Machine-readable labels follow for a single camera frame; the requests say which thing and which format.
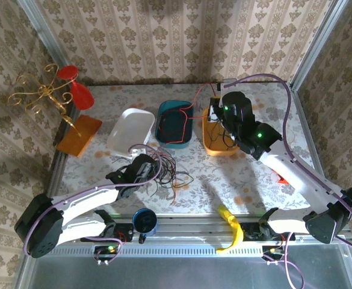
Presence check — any aluminium frame post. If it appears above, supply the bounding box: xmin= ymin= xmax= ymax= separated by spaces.
xmin=16 ymin=0 xmax=74 ymax=79
xmin=289 ymin=0 xmax=345 ymax=91

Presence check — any aluminium front rail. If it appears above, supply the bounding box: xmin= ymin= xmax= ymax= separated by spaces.
xmin=28 ymin=213 xmax=352 ymax=256

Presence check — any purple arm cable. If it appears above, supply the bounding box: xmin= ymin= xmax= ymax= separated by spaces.
xmin=223 ymin=73 xmax=352 ymax=253
xmin=23 ymin=150 xmax=164 ymax=256

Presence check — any small circuit board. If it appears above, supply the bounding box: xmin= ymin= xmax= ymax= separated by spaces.
xmin=91 ymin=244 xmax=123 ymax=267
xmin=261 ymin=244 xmax=286 ymax=266

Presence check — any red plastic goblet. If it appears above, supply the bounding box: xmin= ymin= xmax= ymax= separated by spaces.
xmin=57 ymin=65 xmax=95 ymax=111

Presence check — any blue cup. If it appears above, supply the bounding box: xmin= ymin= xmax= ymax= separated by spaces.
xmin=132 ymin=208 xmax=159 ymax=237

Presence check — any aluminium side rail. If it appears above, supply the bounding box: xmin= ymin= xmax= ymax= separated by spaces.
xmin=45 ymin=105 xmax=77 ymax=196
xmin=292 ymin=89 xmax=327 ymax=181

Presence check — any white plastic bin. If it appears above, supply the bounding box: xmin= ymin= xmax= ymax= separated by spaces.
xmin=105 ymin=107 xmax=156 ymax=157

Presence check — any yellow banana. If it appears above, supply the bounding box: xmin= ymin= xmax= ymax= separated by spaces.
xmin=215 ymin=204 xmax=244 ymax=256

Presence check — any teal plastic bin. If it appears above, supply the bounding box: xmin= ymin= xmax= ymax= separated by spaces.
xmin=155 ymin=100 xmax=194 ymax=150

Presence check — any small red orange object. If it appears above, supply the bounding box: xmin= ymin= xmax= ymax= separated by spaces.
xmin=271 ymin=169 xmax=288 ymax=185

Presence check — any gold wire stand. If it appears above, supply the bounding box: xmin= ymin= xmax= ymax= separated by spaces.
xmin=7 ymin=63 xmax=82 ymax=138

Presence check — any orange block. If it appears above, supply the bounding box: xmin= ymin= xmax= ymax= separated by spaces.
xmin=56 ymin=114 xmax=103 ymax=158

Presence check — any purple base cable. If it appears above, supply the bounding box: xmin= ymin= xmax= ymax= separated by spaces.
xmin=261 ymin=231 xmax=305 ymax=289

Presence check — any red cable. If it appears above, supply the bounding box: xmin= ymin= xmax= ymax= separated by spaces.
xmin=178 ymin=82 xmax=221 ymax=121
xmin=158 ymin=110 xmax=189 ymax=143

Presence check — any floral patterned tablecloth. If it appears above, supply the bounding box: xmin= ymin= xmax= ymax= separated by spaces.
xmin=54 ymin=83 xmax=327 ymax=216

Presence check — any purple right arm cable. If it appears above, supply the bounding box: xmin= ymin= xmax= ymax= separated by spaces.
xmin=223 ymin=73 xmax=352 ymax=253

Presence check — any orange plastic bin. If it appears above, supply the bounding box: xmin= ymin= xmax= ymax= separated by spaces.
xmin=202 ymin=107 xmax=241 ymax=157

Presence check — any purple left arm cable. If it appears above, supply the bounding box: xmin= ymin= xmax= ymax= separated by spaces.
xmin=23 ymin=150 xmax=164 ymax=256

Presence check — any green cable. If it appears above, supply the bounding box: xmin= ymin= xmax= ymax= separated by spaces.
xmin=222 ymin=129 xmax=239 ymax=150
xmin=208 ymin=122 xmax=222 ymax=146

